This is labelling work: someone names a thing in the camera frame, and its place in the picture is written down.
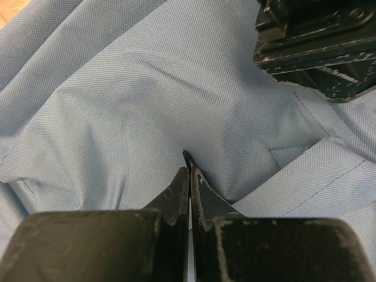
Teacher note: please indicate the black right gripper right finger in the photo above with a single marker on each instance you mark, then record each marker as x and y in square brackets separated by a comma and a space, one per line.
[229, 246]

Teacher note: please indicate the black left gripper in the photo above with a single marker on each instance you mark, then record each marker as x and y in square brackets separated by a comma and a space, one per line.
[325, 46]

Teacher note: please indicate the blue fabric backpack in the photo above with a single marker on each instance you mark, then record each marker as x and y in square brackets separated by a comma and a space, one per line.
[99, 98]

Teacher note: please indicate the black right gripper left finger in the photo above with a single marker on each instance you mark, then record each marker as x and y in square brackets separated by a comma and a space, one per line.
[150, 244]

